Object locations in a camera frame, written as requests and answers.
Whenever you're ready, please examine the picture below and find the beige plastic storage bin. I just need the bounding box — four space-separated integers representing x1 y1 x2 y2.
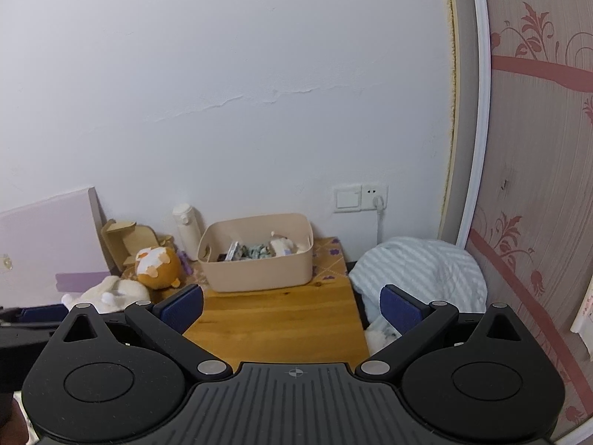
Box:
198 213 315 294

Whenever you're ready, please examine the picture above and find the white thermos bottle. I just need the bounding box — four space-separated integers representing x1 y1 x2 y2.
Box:
173 203 202 263

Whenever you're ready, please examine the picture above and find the striped white blanket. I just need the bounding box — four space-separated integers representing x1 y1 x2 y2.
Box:
348 236 488 337

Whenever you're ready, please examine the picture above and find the wooden stand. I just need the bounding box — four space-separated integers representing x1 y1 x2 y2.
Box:
101 219 176 275

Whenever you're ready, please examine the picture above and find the green patterned packet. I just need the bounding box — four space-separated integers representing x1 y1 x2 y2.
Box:
241 243 275 261

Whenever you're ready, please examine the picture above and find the pink board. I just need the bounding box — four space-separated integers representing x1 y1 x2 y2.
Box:
0 187 113 310

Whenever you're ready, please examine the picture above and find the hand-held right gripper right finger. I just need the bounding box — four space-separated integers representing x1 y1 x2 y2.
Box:
354 285 529 381

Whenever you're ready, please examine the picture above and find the white wall switch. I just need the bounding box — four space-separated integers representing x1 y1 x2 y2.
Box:
334 184 362 212

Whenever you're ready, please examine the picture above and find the cream fluffy plush toy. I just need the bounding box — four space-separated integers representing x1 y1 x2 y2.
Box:
62 276 152 310

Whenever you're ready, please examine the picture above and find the white wall socket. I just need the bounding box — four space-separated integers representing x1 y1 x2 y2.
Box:
361 184 389 212

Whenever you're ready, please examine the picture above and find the orange and white plush toy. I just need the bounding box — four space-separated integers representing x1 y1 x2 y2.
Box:
134 245 183 290

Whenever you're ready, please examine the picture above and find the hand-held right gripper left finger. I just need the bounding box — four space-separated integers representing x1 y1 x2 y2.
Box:
56 284 235 381

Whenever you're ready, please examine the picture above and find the white printed cloth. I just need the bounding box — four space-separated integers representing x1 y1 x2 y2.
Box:
571 282 593 337

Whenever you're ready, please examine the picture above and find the floral patterned wardrobe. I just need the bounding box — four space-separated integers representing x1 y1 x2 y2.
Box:
438 0 593 445

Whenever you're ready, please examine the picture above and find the white plug with cable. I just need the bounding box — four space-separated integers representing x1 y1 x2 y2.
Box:
372 195 385 247

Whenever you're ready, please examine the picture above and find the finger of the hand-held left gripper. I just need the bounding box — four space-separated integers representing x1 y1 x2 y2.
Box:
0 304 70 326

